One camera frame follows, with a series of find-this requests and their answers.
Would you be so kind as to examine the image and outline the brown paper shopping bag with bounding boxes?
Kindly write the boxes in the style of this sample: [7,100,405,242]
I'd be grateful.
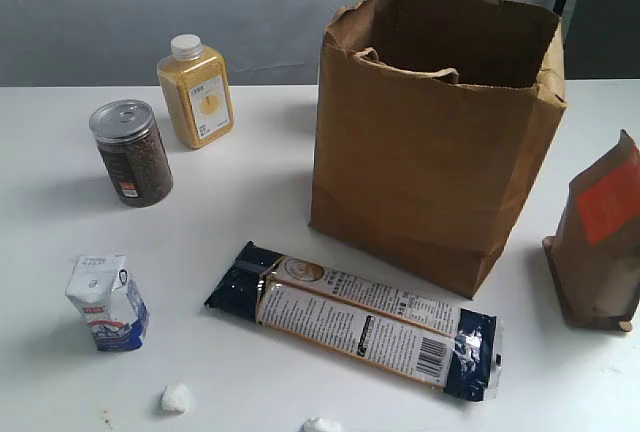
[310,0,567,298]

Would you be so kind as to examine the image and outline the dark blue pasta package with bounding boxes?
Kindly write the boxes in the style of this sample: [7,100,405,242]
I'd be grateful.
[205,242,503,402]

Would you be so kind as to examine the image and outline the white blue milk carton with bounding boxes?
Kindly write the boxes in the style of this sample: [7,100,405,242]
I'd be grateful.
[65,254,149,352]

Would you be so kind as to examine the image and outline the yellow grain bottle white cap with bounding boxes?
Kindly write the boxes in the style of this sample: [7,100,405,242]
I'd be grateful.
[157,34,234,149]

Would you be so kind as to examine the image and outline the clear jar of brown grains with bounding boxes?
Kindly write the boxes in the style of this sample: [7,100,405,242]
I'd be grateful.
[89,99,173,208]

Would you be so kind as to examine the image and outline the white crumpled paper at edge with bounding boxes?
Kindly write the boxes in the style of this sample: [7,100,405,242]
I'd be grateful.
[302,417,343,432]

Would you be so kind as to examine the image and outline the white crumpled paper ball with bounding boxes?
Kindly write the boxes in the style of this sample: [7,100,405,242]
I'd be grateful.
[160,383,193,414]

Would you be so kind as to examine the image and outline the brown kraft pouch red label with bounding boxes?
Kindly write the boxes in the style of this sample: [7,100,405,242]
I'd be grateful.
[542,130,639,333]

